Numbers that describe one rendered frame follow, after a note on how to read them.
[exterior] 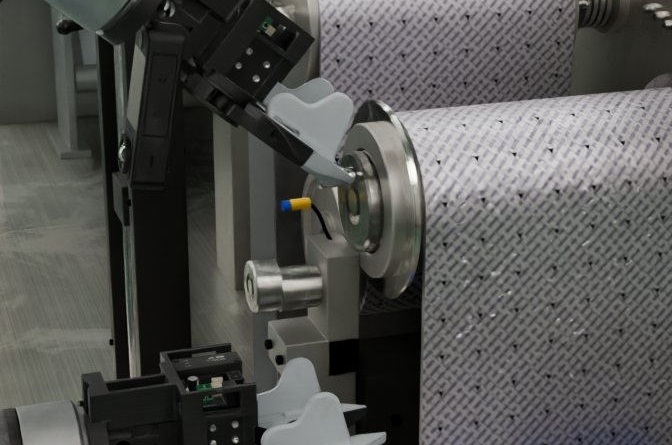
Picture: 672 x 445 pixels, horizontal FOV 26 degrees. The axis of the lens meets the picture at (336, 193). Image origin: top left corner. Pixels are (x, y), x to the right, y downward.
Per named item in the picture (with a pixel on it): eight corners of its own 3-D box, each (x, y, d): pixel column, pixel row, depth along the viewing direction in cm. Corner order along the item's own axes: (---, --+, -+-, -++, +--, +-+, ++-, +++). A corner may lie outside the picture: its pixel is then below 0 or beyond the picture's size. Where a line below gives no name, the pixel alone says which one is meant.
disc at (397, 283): (344, 254, 117) (346, 77, 112) (350, 254, 117) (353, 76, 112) (411, 331, 104) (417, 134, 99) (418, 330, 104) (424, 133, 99)
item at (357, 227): (335, 228, 112) (337, 137, 109) (359, 226, 113) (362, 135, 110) (368, 269, 105) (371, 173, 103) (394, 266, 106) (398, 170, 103)
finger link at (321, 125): (403, 139, 103) (305, 63, 99) (352, 206, 103) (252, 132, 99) (390, 129, 105) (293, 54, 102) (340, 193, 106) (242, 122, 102)
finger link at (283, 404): (367, 354, 107) (253, 380, 103) (367, 426, 109) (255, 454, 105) (347, 338, 110) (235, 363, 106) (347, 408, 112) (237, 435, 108)
